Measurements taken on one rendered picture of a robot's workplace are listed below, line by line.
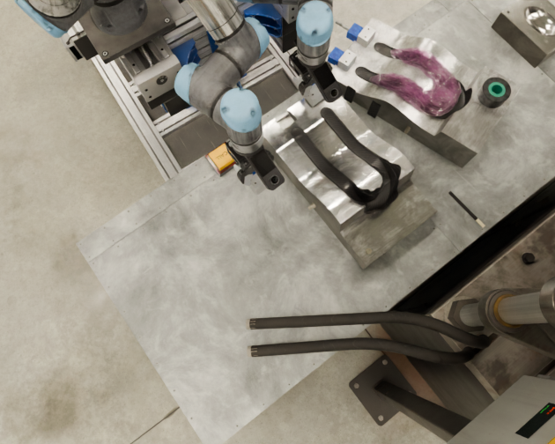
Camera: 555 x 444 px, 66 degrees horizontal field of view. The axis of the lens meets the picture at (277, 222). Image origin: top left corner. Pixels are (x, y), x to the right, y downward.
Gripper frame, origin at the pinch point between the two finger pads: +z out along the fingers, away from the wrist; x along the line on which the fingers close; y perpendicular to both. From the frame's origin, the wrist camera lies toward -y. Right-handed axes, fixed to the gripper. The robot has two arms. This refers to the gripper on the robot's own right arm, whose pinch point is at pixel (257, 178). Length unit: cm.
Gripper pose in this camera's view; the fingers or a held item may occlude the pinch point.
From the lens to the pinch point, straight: 114.7
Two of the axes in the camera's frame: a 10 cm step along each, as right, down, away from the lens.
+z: 0.2, 2.6, 9.7
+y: -6.0, -7.7, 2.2
